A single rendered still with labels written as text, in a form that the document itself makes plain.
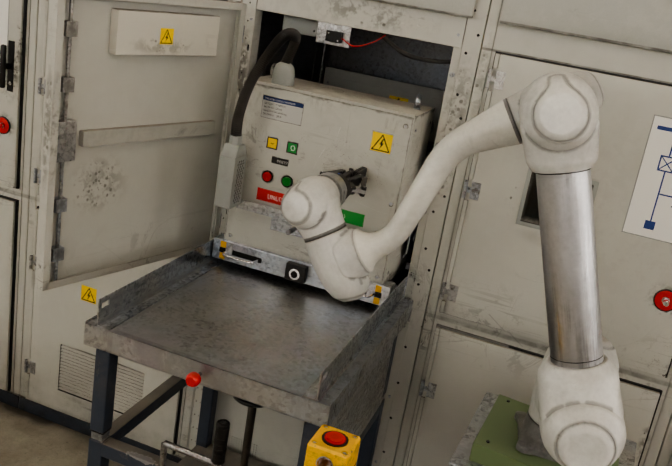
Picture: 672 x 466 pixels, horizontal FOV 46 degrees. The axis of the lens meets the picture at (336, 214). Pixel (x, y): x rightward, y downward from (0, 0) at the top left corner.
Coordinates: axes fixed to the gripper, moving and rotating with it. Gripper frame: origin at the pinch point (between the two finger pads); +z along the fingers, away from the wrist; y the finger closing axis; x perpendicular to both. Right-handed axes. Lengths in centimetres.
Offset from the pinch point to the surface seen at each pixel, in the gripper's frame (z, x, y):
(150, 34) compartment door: -17, 21, -58
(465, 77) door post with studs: 17.6, 29.7, 16.1
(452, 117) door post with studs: 17.5, 18.6, 15.9
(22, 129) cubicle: 15, -29, -120
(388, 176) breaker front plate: 3.8, 1.1, 6.8
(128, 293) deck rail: -40, -36, -37
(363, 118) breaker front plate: 3.7, 13.7, -3.9
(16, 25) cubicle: 13, 4, -126
